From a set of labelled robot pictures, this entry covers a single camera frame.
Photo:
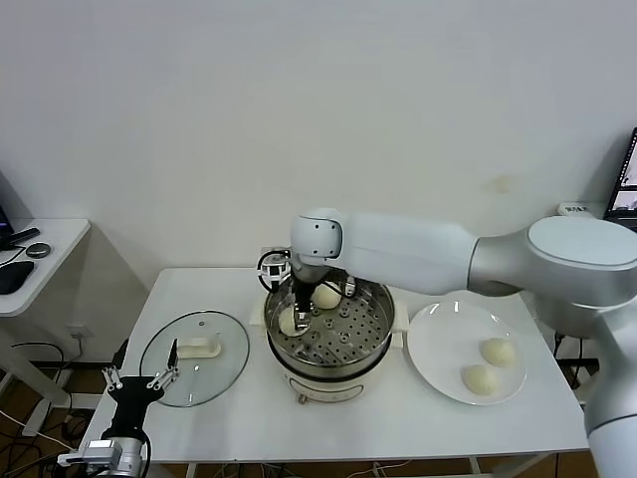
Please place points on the grey round disc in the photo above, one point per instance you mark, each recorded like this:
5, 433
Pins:
38, 250

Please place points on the white round plate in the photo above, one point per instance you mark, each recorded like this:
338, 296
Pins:
448, 348

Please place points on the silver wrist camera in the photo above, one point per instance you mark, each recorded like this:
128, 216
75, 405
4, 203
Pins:
273, 271
97, 452

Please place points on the stainless steel steamer basket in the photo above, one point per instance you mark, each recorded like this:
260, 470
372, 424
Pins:
348, 328

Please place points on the black remote control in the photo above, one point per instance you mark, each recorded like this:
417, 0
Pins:
25, 235

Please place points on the white steamed baozi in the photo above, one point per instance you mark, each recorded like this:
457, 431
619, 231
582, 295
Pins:
286, 324
327, 298
496, 352
480, 381

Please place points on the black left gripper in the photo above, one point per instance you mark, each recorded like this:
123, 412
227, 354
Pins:
130, 398

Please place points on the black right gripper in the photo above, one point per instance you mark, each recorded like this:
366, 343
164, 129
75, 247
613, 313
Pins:
300, 295

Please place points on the white side desk with monitor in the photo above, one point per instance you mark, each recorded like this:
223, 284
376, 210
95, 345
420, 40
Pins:
60, 239

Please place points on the black open laptop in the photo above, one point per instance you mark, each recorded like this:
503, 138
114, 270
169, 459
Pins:
624, 199

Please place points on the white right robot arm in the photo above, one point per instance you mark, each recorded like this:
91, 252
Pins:
423, 249

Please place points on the black computer monitor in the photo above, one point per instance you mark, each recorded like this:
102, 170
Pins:
4, 209

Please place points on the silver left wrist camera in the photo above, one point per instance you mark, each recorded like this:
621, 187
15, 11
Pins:
97, 452

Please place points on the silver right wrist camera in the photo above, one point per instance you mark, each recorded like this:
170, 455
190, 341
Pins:
273, 271

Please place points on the black computer mouse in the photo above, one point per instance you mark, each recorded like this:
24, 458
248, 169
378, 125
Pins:
15, 276

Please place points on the cream electric cooker base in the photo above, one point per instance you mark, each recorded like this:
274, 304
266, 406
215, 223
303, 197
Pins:
328, 386

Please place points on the white wall socket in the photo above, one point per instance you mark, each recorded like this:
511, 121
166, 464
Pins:
78, 332

